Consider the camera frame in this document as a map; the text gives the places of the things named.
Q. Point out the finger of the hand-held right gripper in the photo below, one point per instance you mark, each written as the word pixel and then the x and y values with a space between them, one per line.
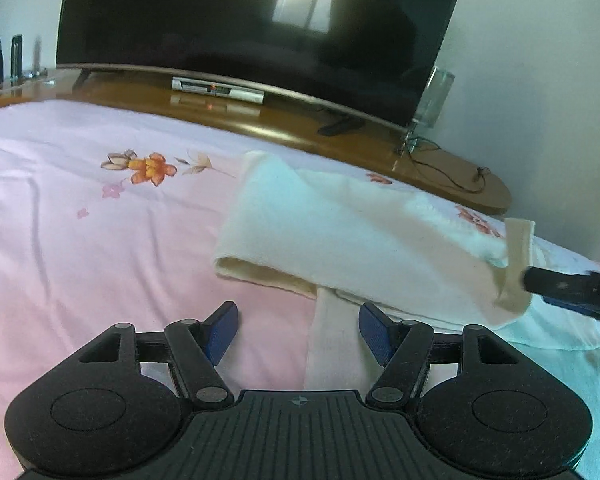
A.
pixel 565 285

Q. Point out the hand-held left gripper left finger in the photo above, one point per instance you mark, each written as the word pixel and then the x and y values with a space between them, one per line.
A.
pixel 222 332

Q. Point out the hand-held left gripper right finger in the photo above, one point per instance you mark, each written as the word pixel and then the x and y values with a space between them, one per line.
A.
pixel 375 332

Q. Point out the pink floral bed sheet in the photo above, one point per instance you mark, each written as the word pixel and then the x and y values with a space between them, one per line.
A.
pixel 80 260

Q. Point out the wooden television stand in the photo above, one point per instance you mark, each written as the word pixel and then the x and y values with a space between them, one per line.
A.
pixel 290 120

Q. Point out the glass table lamp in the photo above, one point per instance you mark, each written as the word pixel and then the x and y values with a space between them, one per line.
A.
pixel 432 100

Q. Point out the silver set-top box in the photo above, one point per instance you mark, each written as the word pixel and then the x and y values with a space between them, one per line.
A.
pixel 217 90

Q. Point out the black flat screen television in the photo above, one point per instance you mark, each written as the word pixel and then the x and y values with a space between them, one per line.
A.
pixel 230 10

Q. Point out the clear bottle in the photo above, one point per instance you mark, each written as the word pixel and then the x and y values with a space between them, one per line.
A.
pixel 37 55

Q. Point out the dark bottle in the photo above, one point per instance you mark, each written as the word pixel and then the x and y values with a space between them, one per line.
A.
pixel 16 57

